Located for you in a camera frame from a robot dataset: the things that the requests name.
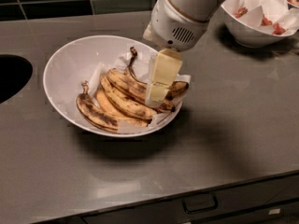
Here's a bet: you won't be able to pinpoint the grey drawer front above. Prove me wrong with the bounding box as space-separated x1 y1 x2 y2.
82 175 299 224

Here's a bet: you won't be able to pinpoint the spotted banana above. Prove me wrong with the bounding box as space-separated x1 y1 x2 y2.
100 76 157 120
76 81 119 133
107 68 176 113

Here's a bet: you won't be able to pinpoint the black drawer handle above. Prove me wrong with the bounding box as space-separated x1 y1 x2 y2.
182 193 218 214

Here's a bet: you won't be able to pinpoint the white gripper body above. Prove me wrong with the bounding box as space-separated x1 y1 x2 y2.
143 0 208 51

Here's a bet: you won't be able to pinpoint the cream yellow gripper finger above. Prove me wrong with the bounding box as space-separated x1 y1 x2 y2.
145 49 183 107

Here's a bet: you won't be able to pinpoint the large white bowl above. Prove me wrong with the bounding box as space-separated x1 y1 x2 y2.
42 35 184 138

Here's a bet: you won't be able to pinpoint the pale orange lower banana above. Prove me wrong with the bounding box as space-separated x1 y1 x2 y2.
94 89 148 127

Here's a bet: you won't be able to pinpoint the red fruit pieces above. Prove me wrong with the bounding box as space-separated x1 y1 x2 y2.
235 7 286 35

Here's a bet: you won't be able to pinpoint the dark round sink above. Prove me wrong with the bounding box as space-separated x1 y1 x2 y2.
0 54 33 104

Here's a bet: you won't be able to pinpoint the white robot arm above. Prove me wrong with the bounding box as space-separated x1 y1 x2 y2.
143 0 225 107

